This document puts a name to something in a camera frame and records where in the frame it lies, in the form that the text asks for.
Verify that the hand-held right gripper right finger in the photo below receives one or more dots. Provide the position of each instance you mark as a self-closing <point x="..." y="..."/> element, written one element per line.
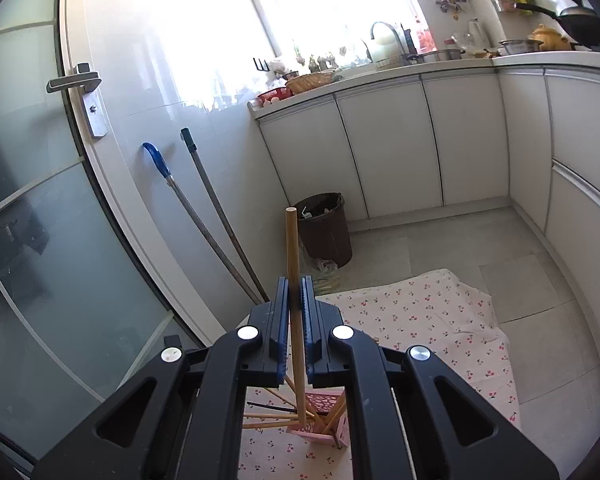
<point x="307" y="330"/>

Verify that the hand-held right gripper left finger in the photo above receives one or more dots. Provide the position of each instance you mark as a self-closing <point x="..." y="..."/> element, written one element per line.
<point x="281" y="330"/>

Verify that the dark brown chopstick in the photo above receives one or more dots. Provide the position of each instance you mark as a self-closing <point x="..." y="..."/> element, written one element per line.
<point x="270" y="407"/>

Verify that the pink perforated utensil holder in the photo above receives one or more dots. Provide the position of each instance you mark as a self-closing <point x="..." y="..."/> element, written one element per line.
<point x="325" y="432"/>

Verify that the clear plastic bag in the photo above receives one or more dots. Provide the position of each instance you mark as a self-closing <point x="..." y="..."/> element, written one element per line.
<point x="325" y="272"/>

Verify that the brown trash bin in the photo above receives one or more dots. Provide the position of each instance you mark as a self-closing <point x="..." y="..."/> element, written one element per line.
<point x="325" y="235"/>

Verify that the cherry print tablecloth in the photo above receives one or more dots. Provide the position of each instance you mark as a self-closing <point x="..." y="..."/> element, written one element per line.
<point x="420" y="310"/>

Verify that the grey-tipped mop pole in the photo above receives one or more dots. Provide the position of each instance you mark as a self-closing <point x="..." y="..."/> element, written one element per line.
<point x="220" y="220"/>

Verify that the blue-tipped mop pole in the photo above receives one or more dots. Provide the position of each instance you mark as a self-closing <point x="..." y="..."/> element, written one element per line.
<point x="195" y="215"/>

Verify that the white kitchen cabinet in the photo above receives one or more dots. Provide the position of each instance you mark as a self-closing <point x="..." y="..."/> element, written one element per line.
<point x="395" y="145"/>

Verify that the red plastic basket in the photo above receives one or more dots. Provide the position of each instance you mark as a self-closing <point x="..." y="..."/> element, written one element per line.
<point x="274" y="95"/>

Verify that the wicker basket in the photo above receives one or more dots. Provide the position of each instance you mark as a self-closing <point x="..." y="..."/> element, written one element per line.
<point x="310" y="81"/>

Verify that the chrome kitchen faucet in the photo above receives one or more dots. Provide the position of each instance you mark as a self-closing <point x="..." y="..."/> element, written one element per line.
<point x="387" y="25"/>

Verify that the kitchen window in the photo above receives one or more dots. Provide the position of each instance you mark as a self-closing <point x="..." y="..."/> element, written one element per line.
<point x="330" y="5"/>

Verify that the steel cooking pot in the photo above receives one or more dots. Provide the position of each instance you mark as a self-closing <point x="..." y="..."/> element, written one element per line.
<point x="520" y="47"/>

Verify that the yellow clay pot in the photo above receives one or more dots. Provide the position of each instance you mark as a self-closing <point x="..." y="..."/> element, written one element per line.
<point x="550" y="37"/>

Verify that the black wok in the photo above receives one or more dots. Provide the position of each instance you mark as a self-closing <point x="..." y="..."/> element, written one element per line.
<point x="580" y="20"/>

